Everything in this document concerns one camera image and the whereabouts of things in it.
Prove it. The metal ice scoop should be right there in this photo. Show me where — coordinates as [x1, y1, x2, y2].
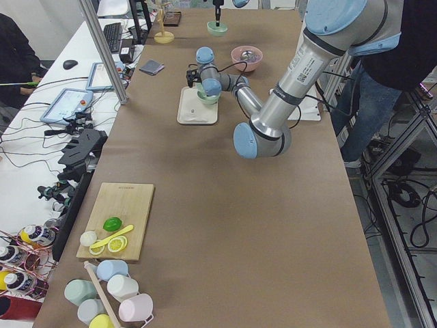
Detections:
[240, 50, 256, 62]

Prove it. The grey and purple cloth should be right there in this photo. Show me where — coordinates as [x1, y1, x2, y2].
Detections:
[139, 59, 165, 76]

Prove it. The seated person in black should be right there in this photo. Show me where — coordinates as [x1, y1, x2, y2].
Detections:
[1, 14, 44, 109]

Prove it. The white lemon half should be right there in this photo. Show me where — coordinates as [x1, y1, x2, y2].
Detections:
[80, 230, 98, 247]

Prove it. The black power adapter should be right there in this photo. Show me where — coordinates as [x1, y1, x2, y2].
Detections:
[119, 46, 135, 64]

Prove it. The black gripper holder rack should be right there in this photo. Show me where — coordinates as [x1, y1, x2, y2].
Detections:
[57, 128, 108, 182]

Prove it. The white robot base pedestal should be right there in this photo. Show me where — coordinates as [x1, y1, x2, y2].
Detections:
[269, 33, 342, 122]

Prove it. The grey cup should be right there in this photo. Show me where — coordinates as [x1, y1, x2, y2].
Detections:
[77, 299, 106, 326]

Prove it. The light green bowl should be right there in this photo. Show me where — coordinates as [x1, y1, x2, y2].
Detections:
[206, 21, 228, 37]

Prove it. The light blue cup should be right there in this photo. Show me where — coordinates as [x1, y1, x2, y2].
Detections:
[96, 260, 129, 282]

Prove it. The white cup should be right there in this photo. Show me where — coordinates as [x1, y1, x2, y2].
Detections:
[107, 274, 139, 302]

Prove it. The yellow cup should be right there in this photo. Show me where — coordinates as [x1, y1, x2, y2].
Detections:
[89, 314, 114, 328]

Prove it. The black keyboard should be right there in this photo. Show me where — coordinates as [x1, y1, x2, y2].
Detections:
[103, 23, 122, 53]

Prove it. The pink bowl with ice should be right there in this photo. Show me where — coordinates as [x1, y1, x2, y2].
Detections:
[231, 46, 263, 72]

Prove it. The black computer mouse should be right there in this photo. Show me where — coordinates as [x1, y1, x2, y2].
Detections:
[63, 59, 78, 70]

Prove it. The lemon slice left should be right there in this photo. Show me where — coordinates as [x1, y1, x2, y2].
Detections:
[89, 239, 105, 256]

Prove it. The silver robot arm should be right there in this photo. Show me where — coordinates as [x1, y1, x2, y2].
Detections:
[212, 0, 249, 27]
[186, 0, 404, 159]

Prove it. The blue teach pendant tablet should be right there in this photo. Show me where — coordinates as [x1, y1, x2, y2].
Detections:
[40, 88, 94, 126]

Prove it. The cream rabbit print tray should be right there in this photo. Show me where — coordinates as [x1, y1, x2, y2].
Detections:
[177, 87, 218, 125]

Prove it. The lemon slice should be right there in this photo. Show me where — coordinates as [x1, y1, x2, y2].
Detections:
[89, 239, 105, 256]
[107, 235, 128, 253]

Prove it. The white capped bottle middle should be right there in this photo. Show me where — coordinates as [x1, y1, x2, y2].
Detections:
[1, 245, 25, 266]

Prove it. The lemon slice right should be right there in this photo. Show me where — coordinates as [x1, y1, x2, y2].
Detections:
[107, 235, 128, 253]

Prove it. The dark tray far end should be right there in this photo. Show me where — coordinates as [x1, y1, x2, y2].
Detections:
[164, 12, 182, 27]

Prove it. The yellow wooden stand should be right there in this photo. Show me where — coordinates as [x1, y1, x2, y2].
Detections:
[154, 1, 174, 44]

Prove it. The person in black top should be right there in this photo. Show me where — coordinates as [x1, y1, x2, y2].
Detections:
[330, 1, 436, 168]

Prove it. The yellow bottle lower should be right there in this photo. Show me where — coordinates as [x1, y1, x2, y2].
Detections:
[3, 272, 38, 295]

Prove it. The wooden cutting board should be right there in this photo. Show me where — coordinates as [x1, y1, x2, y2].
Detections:
[76, 182, 154, 261]

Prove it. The aluminium frame post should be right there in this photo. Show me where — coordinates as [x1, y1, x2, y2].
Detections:
[78, 0, 128, 105]

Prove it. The pink cup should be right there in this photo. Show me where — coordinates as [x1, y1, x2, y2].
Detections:
[118, 293, 154, 323]

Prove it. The green cup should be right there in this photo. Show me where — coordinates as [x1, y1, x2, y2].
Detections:
[64, 279, 97, 306]

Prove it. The green lime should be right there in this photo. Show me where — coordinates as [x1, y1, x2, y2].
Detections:
[102, 217, 122, 232]

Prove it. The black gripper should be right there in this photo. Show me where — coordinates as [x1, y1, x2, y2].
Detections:
[186, 68, 201, 86]
[212, 0, 223, 27]

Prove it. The grey-green bowl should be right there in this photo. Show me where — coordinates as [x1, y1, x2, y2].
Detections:
[197, 90, 221, 105]

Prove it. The yellow plastic knife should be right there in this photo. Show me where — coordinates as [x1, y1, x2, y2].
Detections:
[90, 224, 135, 249]

